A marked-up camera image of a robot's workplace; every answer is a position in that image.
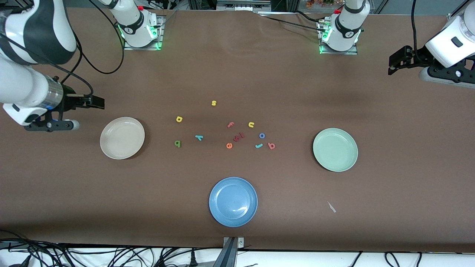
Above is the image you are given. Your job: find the aluminium corner profile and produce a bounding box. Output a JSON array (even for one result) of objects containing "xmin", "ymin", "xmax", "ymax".
[{"xmin": 447, "ymin": 0, "xmax": 469, "ymax": 20}]

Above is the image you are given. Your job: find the beige round plate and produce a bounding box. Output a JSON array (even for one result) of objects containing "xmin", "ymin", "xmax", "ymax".
[{"xmin": 99, "ymin": 117, "xmax": 145, "ymax": 160}]

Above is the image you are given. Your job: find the pale green round plate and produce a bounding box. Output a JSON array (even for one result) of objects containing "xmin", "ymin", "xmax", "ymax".
[{"xmin": 312, "ymin": 128, "xmax": 359, "ymax": 172}]

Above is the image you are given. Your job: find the orange decoration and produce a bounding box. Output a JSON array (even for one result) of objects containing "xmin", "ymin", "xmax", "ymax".
[{"xmin": 305, "ymin": 0, "xmax": 335, "ymax": 9}]

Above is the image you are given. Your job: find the brown table cover sheet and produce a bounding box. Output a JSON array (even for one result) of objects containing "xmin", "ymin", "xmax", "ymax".
[{"xmin": 0, "ymin": 7, "xmax": 475, "ymax": 253}]

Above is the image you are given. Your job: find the blue round plate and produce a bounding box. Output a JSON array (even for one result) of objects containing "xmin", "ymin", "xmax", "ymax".
[{"xmin": 209, "ymin": 177, "xmax": 258, "ymax": 227}]

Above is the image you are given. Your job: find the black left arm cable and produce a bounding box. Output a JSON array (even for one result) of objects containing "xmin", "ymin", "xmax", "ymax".
[{"xmin": 408, "ymin": 0, "xmax": 427, "ymax": 63}]

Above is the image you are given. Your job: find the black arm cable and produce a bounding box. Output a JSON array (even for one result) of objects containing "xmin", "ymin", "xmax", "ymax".
[
  {"xmin": 408, "ymin": 0, "xmax": 427, "ymax": 63},
  {"xmin": 0, "ymin": 22, "xmax": 125, "ymax": 98}
]

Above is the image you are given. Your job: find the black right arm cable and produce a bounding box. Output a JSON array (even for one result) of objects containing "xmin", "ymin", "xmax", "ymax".
[{"xmin": 0, "ymin": 22, "xmax": 125, "ymax": 98}]

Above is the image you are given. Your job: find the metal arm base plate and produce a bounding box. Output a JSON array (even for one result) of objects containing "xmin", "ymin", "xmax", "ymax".
[
  {"xmin": 124, "ymin": 15, "xmax": 164, "ymax": 50},
  {"xmin": 317, "ymin": 19, "xmax": 358, "ymax": 55}
]

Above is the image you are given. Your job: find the thick black floor cable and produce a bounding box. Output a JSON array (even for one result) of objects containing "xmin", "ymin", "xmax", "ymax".
[{"xmin": 0, "ymin": 229, "xmax": 78, "ymax": 267}]

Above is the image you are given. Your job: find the curved black table cable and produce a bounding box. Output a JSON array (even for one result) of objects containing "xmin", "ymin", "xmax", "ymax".
[{"xmin": 293, "ymin": 10, "xmax": 327, "ymax": 23}]

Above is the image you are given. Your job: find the straight black table cable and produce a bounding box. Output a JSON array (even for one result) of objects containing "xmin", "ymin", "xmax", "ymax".
[{"xmin": 260, "ymin": 15, "xmax": 324, "ymax": 34}]

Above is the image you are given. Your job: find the looped black floor cable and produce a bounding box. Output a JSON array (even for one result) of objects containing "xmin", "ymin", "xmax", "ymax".
[{"xmin": 383, "ymin": 251, "xmax": 402, "ymax": 267}]

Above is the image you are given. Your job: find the aluminium frame rail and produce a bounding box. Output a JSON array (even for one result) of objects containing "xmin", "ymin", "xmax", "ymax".
[{"xmin": 216, "ymin": 0, "xmax": 272, "ymax": 11}]

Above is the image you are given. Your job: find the grey camera mount pole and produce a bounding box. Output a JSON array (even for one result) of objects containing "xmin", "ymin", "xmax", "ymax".
[{"xmin": 213, "ymin": 237, "xmax": 239, "ymax": 267}]

